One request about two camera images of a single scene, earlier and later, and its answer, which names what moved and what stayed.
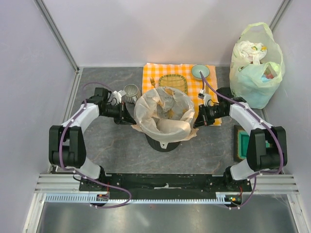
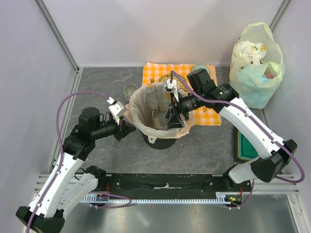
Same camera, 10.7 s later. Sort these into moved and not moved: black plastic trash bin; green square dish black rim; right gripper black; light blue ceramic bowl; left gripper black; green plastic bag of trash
Moved: right gripper black; left gripper black; black plastic trash bin
Not moved: green square dish black rim; green plastic bag of trash; light blue ceramic bowl
